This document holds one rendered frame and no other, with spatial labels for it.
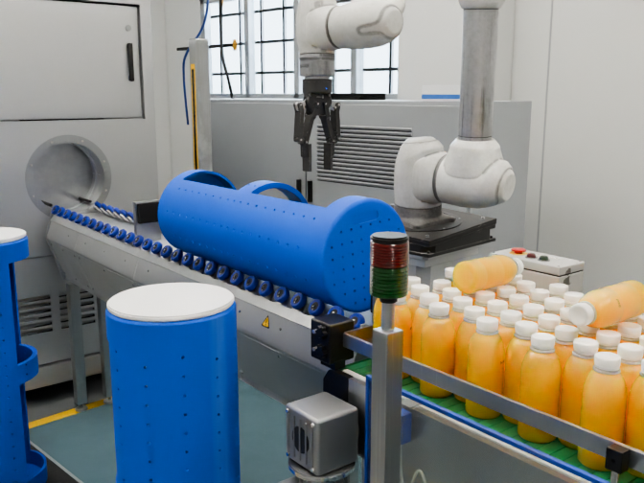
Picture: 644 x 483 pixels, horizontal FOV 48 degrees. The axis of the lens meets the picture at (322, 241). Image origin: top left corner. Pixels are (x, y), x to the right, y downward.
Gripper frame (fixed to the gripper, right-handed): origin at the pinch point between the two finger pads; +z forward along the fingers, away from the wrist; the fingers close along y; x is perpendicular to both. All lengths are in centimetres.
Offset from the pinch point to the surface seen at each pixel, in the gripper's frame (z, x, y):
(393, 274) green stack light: 13, 67, 36
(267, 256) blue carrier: 24.7, -4.7, 12.8
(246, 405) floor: 128, -135, -59
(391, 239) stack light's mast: 8, 66, 36
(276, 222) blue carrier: 15.9, -2.7, 11.3
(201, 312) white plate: 29, 18, 45
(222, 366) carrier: 42, 18, 40
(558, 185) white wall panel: 32, -106, -262
